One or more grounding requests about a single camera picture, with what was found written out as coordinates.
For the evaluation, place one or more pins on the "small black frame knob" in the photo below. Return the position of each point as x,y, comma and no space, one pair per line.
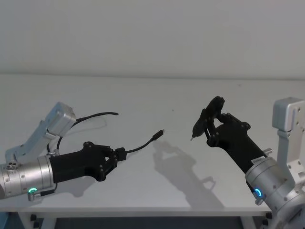
269,215
265,223
33,217

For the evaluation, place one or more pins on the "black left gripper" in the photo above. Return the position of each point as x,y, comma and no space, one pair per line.
71,163

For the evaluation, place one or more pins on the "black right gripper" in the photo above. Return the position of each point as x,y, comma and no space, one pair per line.
233,143

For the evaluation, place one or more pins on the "black pen-shaped screwdriver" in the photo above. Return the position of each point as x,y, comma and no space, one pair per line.
199,125

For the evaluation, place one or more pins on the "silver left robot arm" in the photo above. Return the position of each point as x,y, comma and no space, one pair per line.
23,176

